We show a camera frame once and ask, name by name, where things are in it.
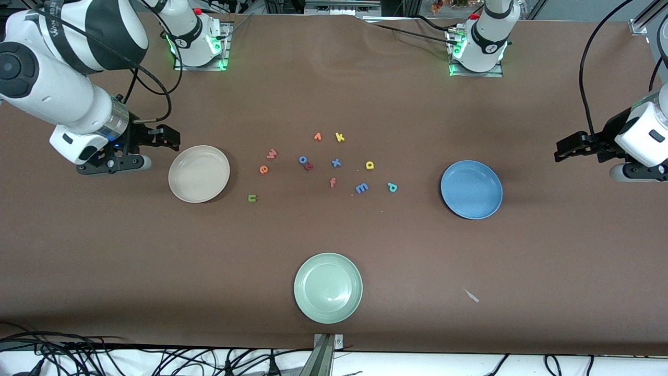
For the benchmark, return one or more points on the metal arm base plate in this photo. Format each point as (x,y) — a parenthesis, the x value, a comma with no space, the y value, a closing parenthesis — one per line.
(198,68)
(485,74)

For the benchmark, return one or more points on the brown table cover sheet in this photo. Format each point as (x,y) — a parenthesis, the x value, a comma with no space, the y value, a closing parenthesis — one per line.
(104,261)

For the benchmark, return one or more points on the aluminium frame profile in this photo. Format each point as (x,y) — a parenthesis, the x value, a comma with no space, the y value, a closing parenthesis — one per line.
(642,23)

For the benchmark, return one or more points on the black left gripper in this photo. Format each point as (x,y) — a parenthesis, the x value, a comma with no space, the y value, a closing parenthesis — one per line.
(605,137)

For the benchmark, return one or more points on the pink foam letter w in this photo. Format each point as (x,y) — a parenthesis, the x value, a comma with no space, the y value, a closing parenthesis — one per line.
(271,154)

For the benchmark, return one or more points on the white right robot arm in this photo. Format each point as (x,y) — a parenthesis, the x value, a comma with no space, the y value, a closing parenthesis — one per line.
(62,99)

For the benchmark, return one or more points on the white paper scrap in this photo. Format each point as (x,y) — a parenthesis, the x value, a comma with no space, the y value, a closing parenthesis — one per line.
(471,295)

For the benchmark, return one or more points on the blue round plate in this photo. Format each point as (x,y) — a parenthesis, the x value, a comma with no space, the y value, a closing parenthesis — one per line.
(471,189)

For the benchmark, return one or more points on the metal camera stand bracket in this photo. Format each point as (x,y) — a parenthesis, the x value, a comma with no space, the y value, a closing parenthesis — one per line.
(326,355)

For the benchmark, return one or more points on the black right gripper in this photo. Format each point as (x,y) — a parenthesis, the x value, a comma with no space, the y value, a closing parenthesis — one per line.
(139,137)

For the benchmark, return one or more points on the pale green round plate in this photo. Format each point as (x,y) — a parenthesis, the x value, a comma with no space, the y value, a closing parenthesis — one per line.
(328,288)

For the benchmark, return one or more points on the blue foam letter m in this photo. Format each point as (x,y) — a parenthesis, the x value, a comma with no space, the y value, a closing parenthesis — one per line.
(361,187)

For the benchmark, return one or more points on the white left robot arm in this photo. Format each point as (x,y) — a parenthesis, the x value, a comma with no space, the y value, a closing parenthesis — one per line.
(647,136)

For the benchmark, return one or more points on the grey power strip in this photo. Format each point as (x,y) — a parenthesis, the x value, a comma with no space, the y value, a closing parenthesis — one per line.
(342,7)

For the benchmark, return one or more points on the beige round plate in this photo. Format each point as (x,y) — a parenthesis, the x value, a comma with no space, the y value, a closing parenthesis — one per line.
(199,174)

